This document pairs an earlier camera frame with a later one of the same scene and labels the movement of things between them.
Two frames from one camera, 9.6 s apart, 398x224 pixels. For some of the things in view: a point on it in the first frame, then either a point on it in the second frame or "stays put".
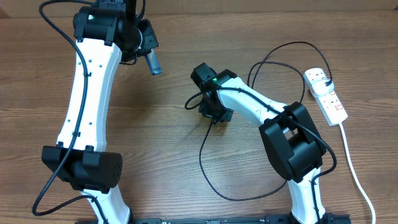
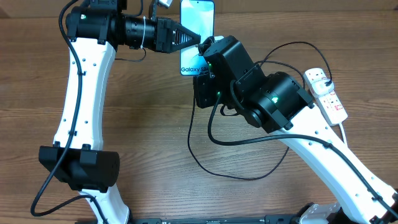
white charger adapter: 319,87 stays put
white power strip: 328,104 stays put
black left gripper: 150,41 to 165,30
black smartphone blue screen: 153,63 to 199,15
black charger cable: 255,66 to 263,60
